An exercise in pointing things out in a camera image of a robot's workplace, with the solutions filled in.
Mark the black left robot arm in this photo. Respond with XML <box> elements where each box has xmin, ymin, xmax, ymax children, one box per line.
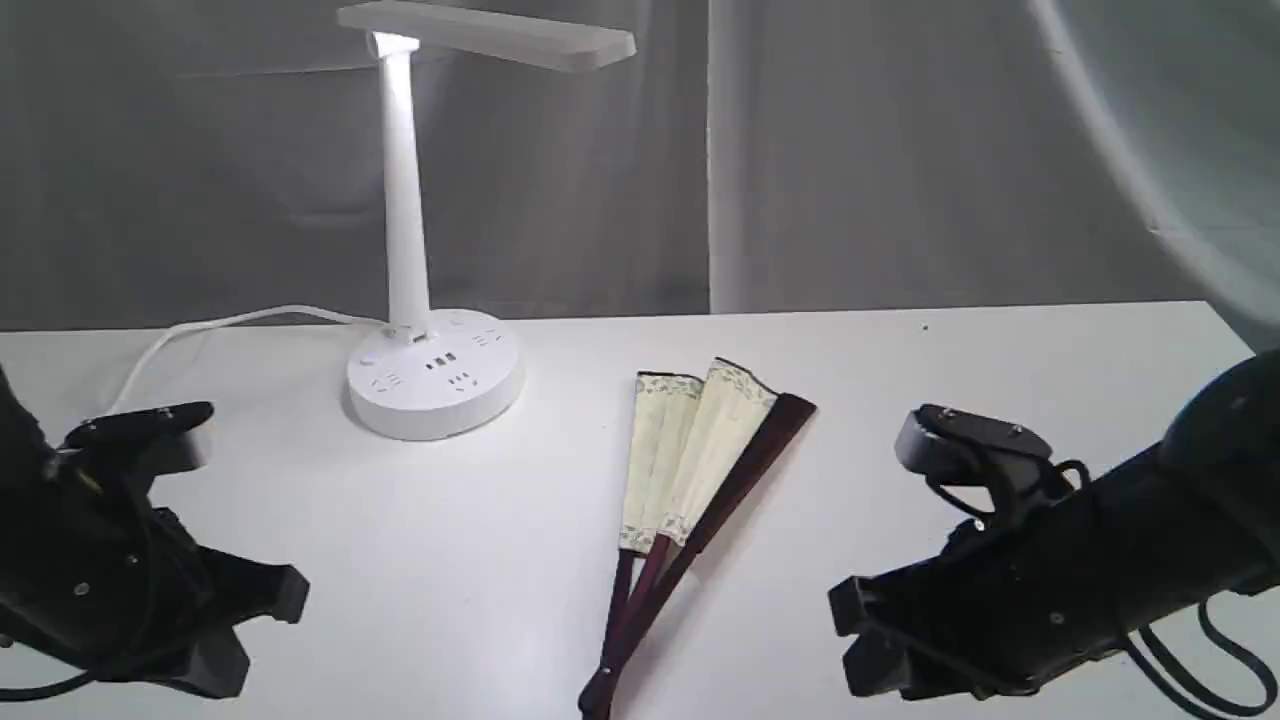
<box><xmin>1</xmin><ymin>382</ymin><xmax>310</xmax><ymax>705</ymax></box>

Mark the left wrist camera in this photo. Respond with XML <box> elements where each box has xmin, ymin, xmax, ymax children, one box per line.
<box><xmin>58</xmin><ymin>401</ymin><xmax>215</xmax><ymax>498</ymax></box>

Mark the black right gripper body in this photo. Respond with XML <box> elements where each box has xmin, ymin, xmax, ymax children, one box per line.
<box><xmin>879</xmin><ymin>520</ymin><xmax>1132</xmax><ymax>698</ymax></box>

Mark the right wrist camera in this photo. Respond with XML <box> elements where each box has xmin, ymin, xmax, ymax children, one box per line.
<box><xmin>893</xmin><ymin>404</ymin><xmax>1075</xmax><ymax>532</ymax></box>

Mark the white lamp power cable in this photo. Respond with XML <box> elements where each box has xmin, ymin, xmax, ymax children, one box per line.
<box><xmin>104</xmin><ymin>306</ymin><xmax>389</xmax><ymax>416</ymax></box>

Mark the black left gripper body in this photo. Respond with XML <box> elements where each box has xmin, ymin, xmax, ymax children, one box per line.
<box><xmin>3</xmin><ymin>473</ymin><xmax>216</xmax><ymax>683</ymax></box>

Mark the white desk lamp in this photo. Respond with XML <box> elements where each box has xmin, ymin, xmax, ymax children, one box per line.
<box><xmin>335</xmin><ymin>1</ymin><xmax>637</xmax><ymax>441</ymax></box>

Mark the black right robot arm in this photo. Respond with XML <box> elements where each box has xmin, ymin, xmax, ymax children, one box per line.
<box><xmin>828</xmin><ymin>351</ymin><xmax>1277</xmax><ymax>719</ymax></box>

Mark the cream paper folding fan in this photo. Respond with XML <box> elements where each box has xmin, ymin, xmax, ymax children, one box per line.
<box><xmin>577</xmin><ymin>357</ymin><xmax>817</xmax><ymax>719</ymax></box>

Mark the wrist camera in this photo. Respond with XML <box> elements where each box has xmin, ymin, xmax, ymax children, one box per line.
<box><xmin>893</xmin><ymin>404</ymin><xmax>1075</xmax><ymax>532</ymax></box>
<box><xmin>58</xmin><ymin>401</ymin><xmax>215</xmax><ymax>498</ymax></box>

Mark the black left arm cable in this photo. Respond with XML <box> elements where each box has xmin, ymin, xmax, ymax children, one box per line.
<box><xmin>0</xmin><ymin>670</ymin><xmax>101</xmax><ymax>703</ymax></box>

